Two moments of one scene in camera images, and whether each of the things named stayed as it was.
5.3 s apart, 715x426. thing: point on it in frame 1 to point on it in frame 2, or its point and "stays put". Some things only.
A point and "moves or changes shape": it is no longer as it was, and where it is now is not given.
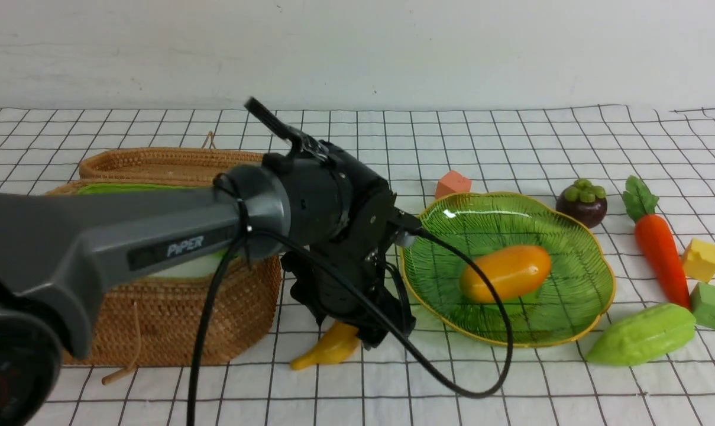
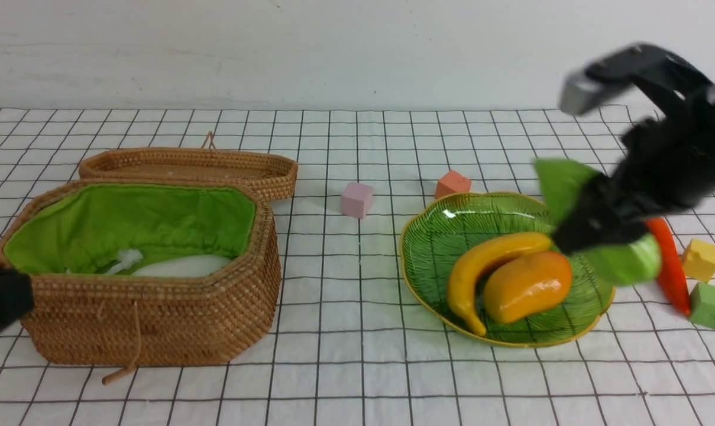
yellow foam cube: x=702 y=260 stays put
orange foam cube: x=452 y=183 stays put
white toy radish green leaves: x=205 y=267 stays put
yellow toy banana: x=336 y=347 to x=463 y=273
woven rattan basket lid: x=162 y=164 stays put
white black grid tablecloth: x=423 y=378 stays put
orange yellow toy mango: x=510 y=270 moves or changes shape
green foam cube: x=712 y=306 stays put
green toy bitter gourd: x=644 y=333 to x=634 y=261
